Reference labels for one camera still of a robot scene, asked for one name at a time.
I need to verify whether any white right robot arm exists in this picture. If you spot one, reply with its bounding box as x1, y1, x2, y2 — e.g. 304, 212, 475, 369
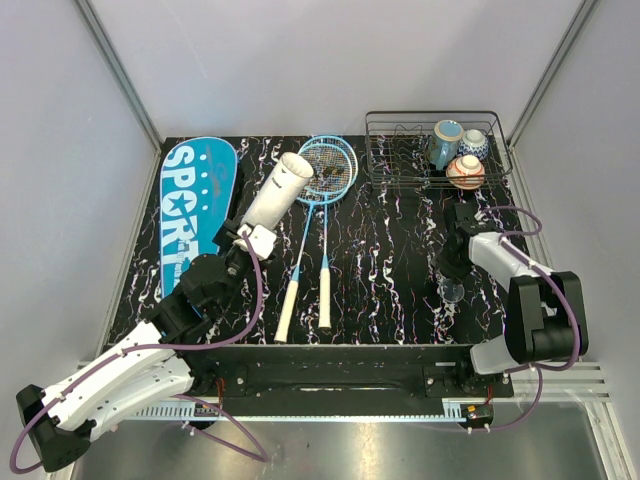
433, 203, 589, 397

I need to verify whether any black wire dish basket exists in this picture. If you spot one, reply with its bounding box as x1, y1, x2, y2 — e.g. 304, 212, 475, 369
365, 110, 513, 190

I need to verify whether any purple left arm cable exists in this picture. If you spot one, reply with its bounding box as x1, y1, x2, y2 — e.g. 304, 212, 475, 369
8, 232, 274, 474

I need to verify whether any blue white patterned bowl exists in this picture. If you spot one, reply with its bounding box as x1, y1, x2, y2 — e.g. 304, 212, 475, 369
457, 129, 489, 161

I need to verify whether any blue sport racket bag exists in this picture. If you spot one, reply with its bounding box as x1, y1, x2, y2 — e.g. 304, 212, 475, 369
160, 137, 238, 297

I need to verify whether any red white patterned bowl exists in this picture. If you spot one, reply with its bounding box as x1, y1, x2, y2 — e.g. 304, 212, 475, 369
446, 155, 485, 190

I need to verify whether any blue badminton racket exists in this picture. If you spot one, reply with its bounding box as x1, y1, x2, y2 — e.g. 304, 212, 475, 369
299, 135, 359, 330
274, 135, 358, 344

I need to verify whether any clear round tube lid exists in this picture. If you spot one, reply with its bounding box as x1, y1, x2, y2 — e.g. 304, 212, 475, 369
438, 278, 465, 304

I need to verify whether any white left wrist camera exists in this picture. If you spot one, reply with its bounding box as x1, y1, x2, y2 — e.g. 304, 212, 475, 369
234, 224, 277, 261

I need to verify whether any aluminium frame post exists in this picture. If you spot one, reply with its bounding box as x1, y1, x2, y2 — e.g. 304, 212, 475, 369
507, 0, 601, 147
71, 0, 164, 151

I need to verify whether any blue ceramic mug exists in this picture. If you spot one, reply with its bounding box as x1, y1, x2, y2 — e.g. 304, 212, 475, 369
426, 120, 464, 170

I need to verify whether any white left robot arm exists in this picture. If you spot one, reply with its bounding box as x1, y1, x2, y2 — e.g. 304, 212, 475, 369
9, 221, 276, 474

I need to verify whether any aluminium frame post right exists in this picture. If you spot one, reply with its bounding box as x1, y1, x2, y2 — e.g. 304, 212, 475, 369
507, 0, 601, 147

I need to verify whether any white shuttlecock tube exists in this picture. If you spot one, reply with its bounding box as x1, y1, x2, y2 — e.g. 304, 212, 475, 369
240, 152, 314, 230

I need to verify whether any aluminium frame post left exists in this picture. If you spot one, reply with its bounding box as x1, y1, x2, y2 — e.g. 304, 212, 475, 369
71, 0, 164, 151

